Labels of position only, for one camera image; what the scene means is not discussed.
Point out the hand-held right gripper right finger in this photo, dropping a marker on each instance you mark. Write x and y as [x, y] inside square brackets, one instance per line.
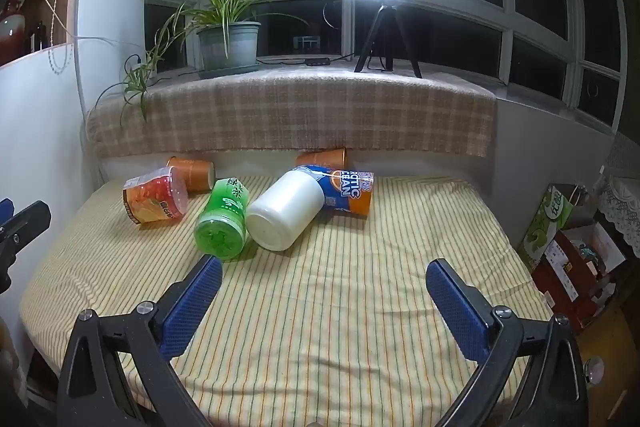
[457, 312]

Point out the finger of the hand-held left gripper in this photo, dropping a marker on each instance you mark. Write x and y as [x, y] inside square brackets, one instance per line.
[25, 222]

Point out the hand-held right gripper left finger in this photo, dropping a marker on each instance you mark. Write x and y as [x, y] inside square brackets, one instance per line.
[192, 302]

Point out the white plastic jar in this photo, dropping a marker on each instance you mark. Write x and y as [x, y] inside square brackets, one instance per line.
[285, 217]

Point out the green plastic bottle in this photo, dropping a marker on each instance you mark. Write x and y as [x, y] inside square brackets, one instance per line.
[222, 222]

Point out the striped yellow bed sheet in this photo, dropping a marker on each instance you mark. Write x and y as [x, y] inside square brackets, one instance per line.
[340, 297]

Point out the red cardboard box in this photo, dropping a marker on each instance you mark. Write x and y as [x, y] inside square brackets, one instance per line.
[575, 272]

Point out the green cardboard box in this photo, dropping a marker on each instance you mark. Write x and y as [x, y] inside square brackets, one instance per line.
[547, 222]

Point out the red ceramic vase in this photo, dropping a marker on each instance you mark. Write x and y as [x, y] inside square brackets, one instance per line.
[11, 39]

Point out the white lace cloth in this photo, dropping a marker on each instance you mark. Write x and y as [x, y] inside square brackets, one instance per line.
[622, 212]

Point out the plaid beige blanket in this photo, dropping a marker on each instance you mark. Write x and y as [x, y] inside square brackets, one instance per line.
[300, 112]

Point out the grey pot saucer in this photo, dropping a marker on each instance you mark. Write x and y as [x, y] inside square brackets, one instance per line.
[230, 71]

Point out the grey flower pot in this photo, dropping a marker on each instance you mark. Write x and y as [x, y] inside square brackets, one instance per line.
[229, 44]

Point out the black power strip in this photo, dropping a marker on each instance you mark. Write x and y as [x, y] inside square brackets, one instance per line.
[315, 61]

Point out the spider plant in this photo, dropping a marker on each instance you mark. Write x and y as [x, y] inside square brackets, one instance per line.
[215, 7]

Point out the black tripod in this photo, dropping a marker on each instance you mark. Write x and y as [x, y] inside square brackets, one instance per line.
[387, 27]

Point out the white window frame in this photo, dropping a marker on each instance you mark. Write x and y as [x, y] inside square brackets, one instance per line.
[505, 22]

